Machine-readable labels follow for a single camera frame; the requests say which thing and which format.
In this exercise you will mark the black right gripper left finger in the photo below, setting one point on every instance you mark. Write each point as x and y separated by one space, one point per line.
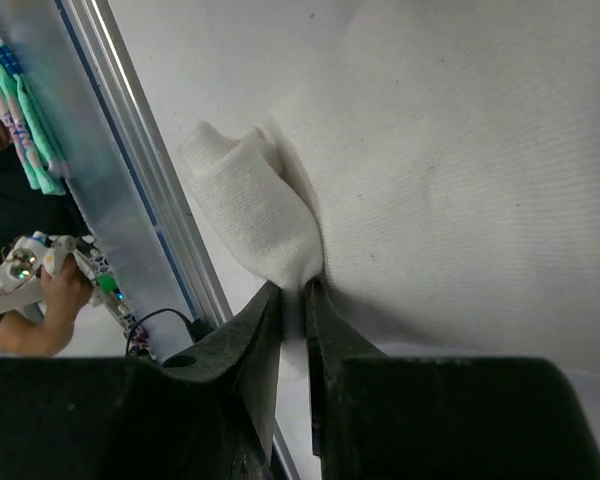
207 413

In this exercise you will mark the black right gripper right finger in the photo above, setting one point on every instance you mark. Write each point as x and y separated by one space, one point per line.
375 416

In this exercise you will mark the white sock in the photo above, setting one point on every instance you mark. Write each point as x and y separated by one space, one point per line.
439 168

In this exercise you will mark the operator forearm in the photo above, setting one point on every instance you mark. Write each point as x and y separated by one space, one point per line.
20 336

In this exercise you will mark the green patterned socks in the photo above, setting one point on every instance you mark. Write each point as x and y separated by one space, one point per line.
39 153

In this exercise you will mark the operator hand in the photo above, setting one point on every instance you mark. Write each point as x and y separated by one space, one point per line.
65 293

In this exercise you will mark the white teleoperation leader device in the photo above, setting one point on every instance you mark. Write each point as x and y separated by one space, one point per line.
21 268

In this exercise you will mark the aluminium frame rail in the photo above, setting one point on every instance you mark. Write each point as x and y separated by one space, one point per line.
120 175

